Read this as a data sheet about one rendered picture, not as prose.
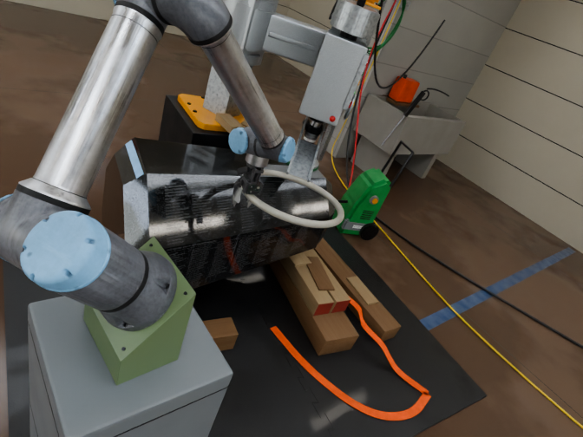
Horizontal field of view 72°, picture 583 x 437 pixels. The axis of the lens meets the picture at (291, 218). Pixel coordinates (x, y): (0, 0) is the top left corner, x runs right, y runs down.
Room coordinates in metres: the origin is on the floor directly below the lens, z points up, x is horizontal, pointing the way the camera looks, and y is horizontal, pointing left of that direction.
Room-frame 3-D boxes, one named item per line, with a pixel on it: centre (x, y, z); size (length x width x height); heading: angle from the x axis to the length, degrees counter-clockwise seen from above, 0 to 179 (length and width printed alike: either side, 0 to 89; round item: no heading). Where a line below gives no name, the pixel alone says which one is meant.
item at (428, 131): (5.10, -0.95, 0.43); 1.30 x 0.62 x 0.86; 138
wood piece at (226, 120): (2.47, 0.60, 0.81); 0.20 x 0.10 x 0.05; 50
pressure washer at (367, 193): (3.23, -0.53, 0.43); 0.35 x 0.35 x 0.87; 27
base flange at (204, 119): (2.69, 0.73, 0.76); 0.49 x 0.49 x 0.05; 42
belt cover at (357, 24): (2.59, 0.09, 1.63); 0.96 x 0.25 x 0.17; 4
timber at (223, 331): (1.42, 0.19, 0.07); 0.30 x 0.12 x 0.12; 128
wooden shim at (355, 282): (2.22, -0.63, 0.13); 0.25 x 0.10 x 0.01; 41
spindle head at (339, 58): (2.32, 0.08, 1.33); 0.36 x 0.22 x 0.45; 4
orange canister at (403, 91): (5.15, -0.71, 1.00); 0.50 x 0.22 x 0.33; 138
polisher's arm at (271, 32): (2.75, 0.54, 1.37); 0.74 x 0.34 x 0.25; 109
